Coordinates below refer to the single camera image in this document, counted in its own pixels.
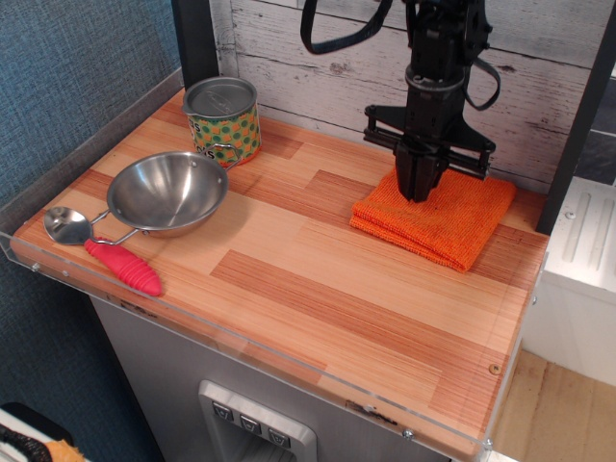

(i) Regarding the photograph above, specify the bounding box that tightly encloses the black white device bottom left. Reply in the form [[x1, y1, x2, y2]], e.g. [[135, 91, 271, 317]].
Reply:
[[1, 402, 74, 461]]

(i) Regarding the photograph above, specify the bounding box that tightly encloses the dark vertical post left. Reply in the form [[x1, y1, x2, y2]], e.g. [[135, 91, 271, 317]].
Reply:
[[171, 0, 219, 90]]

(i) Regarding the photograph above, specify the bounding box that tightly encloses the orange cloth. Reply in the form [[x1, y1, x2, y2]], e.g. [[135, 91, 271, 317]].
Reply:
[[349, 169, 517, 272]]

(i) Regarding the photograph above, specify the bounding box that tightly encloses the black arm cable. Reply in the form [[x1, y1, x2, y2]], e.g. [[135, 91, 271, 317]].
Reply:
[[299, 0, 502, 112]]

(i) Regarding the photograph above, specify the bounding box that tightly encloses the green orange patterned tin can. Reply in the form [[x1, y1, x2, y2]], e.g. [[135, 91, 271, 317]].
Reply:
[[182, 76, 261, 167]]

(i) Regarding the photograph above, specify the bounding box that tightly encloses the dark vertical post right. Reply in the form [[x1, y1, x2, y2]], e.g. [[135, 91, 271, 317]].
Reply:
[[535, 2, 615, 236]]

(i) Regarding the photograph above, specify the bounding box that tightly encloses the white toy sink unit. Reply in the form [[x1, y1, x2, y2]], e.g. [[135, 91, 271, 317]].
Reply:
[[522, 177, 615, 385]]

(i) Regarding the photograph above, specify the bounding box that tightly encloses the grey toy fridge cabinet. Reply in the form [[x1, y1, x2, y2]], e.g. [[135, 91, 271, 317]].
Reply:
[[92, 298, 445, 461]]

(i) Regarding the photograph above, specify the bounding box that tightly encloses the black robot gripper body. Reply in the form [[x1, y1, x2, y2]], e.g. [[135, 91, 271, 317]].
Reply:
[[364, 76, 496, 179]]

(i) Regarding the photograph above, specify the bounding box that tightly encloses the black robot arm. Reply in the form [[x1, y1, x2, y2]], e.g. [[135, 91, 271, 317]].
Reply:
[[365, 1, 499, 202]]

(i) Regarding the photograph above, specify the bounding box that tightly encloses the clear acrylic table guard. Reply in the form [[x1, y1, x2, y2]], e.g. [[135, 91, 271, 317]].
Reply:
[[9, 74, 548, 461]]

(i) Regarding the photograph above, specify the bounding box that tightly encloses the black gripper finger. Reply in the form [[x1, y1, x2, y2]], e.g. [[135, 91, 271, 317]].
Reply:
[[395, 140, 422, 200], [419, 145, 449, 201]]

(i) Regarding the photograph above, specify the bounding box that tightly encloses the dark vertical post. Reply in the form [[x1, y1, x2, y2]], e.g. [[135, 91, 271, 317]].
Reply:
[[535, 2, 615, 236], [171, 0, 219, 90]]

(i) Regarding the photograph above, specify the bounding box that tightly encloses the steel kadai with handles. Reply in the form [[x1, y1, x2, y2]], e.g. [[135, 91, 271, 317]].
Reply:
[[94, 143, 242, 245]]

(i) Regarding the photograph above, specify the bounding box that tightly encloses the silver dispenser button panel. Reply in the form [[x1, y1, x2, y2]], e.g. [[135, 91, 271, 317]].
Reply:
[[198, 380, 318, 461]]

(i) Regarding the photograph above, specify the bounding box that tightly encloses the spoon with red handle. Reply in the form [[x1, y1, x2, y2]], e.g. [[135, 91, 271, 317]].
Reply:
[[43, 206, 163, 296]]

